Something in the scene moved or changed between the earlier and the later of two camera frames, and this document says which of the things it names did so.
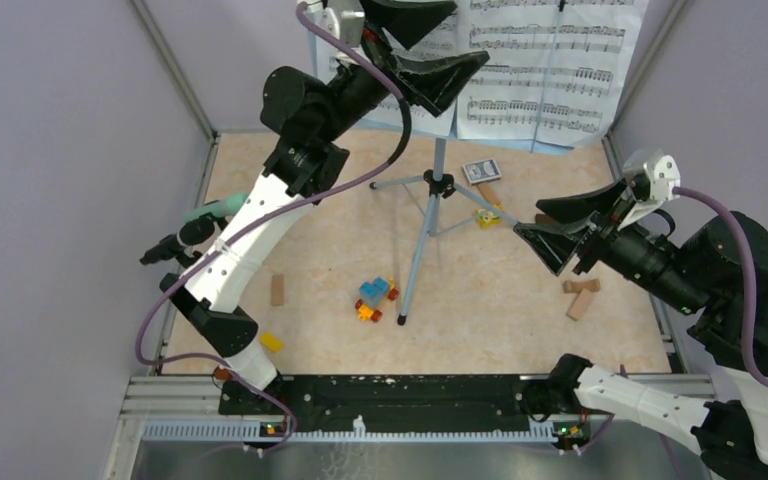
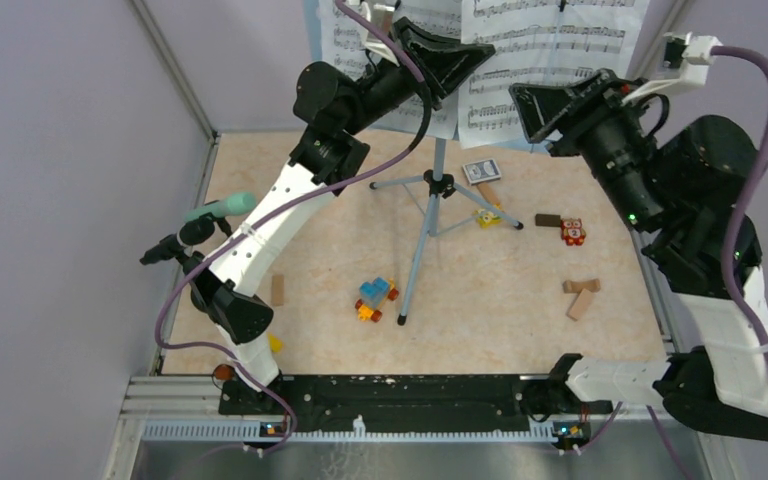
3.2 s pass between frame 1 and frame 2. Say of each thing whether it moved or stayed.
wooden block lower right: stayed
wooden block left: stayed
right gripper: moved
